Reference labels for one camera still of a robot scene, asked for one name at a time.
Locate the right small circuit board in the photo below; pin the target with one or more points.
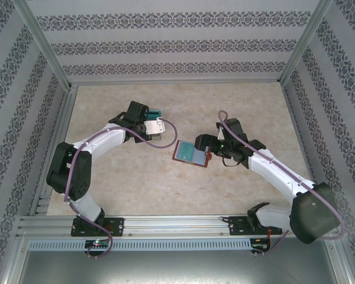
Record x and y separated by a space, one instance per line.
258 245

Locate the aluminium frame post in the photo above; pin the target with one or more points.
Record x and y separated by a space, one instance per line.
41 38
307 35

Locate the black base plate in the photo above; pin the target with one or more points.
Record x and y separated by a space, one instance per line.
236 226
118 226

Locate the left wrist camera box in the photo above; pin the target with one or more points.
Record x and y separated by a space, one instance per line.
154 126

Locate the brown leather card holder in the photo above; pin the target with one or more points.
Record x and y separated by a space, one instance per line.
199 158

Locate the aluminium mounting rail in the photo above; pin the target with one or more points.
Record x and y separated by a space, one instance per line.
171 225

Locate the teal card with black stripe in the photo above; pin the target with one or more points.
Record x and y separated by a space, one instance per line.
155 113

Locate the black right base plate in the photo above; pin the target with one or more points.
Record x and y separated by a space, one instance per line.
236 226

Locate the small circuit board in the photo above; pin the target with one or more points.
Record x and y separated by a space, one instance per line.
96 243
258 245

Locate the left small circuit board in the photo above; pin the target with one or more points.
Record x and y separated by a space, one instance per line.
96 243

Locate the grey metal sheet panel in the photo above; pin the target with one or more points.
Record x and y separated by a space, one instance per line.
177 269

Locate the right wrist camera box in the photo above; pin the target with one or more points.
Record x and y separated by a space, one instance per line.
220 132

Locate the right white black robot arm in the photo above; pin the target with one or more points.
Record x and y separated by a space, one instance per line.
313 219

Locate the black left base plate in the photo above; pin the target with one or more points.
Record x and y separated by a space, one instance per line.
118 226

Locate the aluminium side rail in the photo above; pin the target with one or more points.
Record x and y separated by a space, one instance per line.
294 112
65 112

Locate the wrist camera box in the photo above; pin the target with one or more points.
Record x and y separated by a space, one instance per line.
154 126
220 132

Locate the clear acrylic card box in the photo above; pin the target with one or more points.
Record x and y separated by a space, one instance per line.
157 139

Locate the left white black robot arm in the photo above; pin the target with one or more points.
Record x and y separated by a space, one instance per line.
106 139

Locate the teal credit card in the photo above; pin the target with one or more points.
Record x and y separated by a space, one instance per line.
185 152

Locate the aluminium back rail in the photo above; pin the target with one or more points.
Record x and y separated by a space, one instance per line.
177 82

